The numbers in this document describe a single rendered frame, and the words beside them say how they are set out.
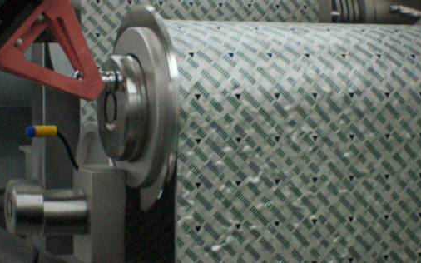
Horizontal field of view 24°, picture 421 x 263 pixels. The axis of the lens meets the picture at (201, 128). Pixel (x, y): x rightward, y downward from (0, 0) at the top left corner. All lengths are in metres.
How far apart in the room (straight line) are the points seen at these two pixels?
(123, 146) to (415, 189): 0.22
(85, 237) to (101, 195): 0.04
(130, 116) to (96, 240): 0.10
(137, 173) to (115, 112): 0.05
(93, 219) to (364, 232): 0.19
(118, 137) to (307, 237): 0.15
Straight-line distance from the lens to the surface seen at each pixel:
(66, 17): 0.66
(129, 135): 0.68
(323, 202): 0.71
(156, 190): 0.68
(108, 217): 0.72
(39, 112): 1.05
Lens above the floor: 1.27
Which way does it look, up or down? 3 degrees down
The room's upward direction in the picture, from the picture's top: straight up
